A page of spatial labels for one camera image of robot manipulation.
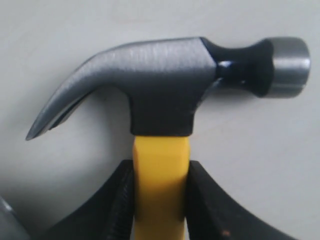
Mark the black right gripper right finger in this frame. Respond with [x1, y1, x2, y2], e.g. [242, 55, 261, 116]
[185, 161, 292, 240]

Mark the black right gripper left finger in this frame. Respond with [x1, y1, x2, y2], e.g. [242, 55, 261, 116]
[43, 160, 135, 240]

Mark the yellow black claw hammer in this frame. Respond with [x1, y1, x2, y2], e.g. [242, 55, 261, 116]
[26, 37, 311, 240]

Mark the round stainless steel plate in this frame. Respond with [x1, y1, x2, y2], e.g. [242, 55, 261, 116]
[0, 197, 31, 240]

